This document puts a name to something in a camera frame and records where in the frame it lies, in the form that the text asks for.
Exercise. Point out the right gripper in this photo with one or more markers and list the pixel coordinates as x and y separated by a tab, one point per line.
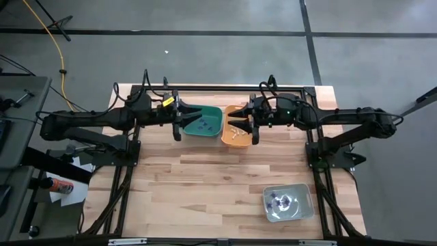
280	112

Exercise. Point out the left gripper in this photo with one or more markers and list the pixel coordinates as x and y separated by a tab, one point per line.
164	112

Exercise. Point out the teal plastic basket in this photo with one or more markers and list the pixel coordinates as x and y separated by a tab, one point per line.
213	118

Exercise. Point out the grey plastic basket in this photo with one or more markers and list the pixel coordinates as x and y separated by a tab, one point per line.
300	205

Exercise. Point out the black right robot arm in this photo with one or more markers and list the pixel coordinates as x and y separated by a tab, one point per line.
358	118

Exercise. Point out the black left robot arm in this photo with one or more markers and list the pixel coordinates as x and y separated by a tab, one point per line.
85	119

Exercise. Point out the yellow label tag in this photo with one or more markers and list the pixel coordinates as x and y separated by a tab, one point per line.
168	101

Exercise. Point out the orange plastic basket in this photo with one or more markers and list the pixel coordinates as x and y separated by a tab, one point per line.
235	141

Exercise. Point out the black table clamp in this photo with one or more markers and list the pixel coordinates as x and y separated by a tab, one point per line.
165	82
271	80

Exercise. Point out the black metal beam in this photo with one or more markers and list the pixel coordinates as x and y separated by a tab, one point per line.
58	165

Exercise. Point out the white paper sheets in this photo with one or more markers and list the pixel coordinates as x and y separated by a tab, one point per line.
73	194

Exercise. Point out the orange spray can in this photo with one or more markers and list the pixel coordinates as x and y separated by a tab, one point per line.
59	186

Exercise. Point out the black tripod stand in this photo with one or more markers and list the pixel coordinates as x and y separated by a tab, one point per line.
56	24

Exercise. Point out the grey office desk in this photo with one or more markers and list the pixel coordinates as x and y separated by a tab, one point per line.
24	147

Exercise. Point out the black hand tool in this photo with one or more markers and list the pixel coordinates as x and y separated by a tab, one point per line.
20	99

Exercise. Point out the black metal stand leg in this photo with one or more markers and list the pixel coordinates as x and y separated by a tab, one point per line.
426	97

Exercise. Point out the black caster wheel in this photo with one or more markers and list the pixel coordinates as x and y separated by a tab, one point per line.
33	231

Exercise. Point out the black aluminium table frame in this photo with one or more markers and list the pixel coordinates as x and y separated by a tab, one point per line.
222	88

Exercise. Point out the silver metal bracket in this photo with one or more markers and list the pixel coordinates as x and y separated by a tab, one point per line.
126	242
317	243

